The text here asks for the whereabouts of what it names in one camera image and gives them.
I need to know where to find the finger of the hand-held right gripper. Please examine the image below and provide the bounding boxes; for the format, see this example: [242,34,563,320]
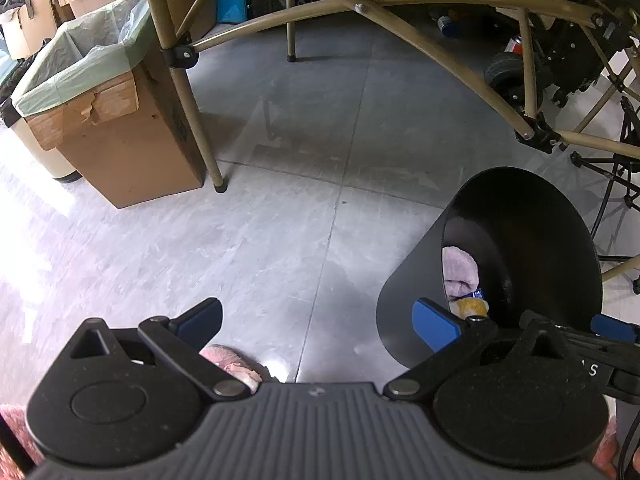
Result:
[520,310,640,356]

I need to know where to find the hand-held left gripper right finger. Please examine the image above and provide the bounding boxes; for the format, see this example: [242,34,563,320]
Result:
[382,297,581,403]

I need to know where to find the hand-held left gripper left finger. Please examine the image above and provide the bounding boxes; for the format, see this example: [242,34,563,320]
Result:
[62,297,251,403]

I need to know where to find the white plush hamster toy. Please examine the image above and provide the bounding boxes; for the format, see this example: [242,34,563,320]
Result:
[447,297,490,320]

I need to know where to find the purple fluffy towel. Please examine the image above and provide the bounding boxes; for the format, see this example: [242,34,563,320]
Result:
[441,246,480,298]

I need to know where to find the black trash bin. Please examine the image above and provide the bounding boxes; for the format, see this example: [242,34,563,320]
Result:
[376,166,604,370]

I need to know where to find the pink fuzzy slipper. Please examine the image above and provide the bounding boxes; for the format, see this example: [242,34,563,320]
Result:
[200,344,263,395]

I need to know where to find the pink fleece trouser leg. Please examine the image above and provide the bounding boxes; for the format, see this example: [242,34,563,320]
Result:
[595,420,623,480]
[0,402,46,471]

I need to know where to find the black tripod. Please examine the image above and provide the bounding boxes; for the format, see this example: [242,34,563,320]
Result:
[570,95,640,296]

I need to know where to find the cardboard box with liner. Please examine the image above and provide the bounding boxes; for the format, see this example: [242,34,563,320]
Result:
[11,0,208,209]

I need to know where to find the tan folding table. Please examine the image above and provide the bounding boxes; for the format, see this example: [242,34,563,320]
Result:
[137,0,640,281]

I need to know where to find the beige waste bin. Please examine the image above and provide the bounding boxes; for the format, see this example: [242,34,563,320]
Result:
[7,115,82,183]

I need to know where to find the black folding wagon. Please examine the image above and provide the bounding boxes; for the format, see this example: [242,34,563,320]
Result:
[435,0,631,108]

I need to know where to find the green plastic bag liner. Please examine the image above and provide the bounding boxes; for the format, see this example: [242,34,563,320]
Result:
[11,0,153,117]

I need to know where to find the blue bottle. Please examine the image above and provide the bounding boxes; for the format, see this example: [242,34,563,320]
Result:
[436,14,463,40]

